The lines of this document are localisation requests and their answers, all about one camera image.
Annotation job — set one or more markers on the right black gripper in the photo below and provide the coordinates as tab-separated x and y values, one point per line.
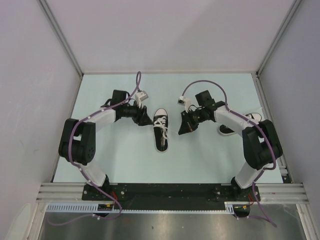
186	126

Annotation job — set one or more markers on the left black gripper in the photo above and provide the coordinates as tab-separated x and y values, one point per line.
141	118

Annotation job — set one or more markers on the black canvas sneaker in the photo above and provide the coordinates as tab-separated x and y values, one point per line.
225	131
161	144

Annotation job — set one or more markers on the white shoelace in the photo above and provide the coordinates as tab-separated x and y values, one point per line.
160	128

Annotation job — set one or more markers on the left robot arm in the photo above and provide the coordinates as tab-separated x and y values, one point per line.
78	140

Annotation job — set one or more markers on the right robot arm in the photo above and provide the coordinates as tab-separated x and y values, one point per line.
261	145

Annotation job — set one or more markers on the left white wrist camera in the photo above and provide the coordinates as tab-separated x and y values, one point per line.
140	96

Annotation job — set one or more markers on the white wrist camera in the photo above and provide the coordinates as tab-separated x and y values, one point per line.
184	101
140	96

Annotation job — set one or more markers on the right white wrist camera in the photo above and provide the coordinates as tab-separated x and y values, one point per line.
184	101

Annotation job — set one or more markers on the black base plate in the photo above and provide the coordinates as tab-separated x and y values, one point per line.
216	192

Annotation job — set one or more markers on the aluminium frame rail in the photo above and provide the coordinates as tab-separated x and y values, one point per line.
276	193

